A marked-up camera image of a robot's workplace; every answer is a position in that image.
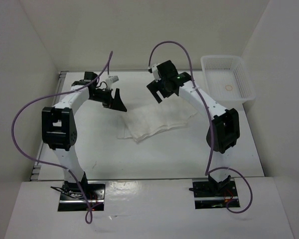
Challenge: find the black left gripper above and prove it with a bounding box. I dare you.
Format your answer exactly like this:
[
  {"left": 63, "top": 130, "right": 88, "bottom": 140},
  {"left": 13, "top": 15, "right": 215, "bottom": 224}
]
[{"left": 90, "top": 87, "right": 127, "bottom": 112}]

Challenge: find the white pleated skirt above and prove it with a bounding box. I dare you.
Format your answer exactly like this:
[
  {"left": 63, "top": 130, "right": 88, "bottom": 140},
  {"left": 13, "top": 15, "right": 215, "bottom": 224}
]
[{"left": 117, "top": 97, "right": 197, "bottom": 143}]

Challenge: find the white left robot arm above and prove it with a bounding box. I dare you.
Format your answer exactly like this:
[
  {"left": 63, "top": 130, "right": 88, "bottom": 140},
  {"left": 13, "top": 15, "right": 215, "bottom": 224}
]
[{"left": 41, "top": 72, "right": 127, "bottom": 199}]

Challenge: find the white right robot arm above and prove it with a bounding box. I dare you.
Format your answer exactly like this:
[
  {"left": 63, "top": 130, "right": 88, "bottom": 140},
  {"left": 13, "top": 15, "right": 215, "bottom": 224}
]
[{"left": 147, "top": 60, "right": 240, "bottom": 196}]

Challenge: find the tan rubber band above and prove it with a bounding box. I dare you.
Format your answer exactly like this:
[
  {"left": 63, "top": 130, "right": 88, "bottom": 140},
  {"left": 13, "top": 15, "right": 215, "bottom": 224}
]
[{"left": 225, "top": 85, "right": 233, "bottom": 91}]

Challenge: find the white perforated plastic basket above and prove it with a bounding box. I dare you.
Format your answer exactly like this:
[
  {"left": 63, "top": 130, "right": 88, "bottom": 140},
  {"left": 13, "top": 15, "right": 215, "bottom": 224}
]
[{"left": 201, "top": 55, "right": 256, "bottom": 108}]

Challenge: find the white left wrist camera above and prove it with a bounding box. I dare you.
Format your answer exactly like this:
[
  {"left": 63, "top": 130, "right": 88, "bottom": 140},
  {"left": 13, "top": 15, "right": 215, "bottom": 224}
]
[{"left": 105, "top": 76, "right": 119, "bottom": 90}]

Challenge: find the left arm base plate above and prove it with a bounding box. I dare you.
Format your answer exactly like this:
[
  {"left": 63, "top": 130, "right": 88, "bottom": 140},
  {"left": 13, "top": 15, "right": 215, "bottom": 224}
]
[{"left": 50, "top": 182, "right": 106, "bottom": 212}]

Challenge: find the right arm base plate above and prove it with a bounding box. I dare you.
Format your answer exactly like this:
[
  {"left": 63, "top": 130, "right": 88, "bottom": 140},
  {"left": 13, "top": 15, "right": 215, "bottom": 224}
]
[{"left": 189, "top": 179, "right": 240, "bottom": 209}]

